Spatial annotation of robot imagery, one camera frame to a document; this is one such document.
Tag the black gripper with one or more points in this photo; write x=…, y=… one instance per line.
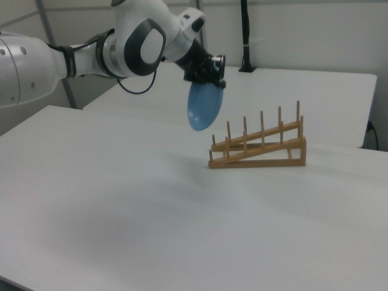
x=195, y=60

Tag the blue plate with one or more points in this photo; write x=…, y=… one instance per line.
x=203, y=106

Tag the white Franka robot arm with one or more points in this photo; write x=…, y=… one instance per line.
x=27, y=66

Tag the wooden plate rack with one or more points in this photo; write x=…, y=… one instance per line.
x=257, y=164

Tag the black camera stand pole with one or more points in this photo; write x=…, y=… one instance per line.
x=245, y=30

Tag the gray partition frame post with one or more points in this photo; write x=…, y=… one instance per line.
x=70, y=97

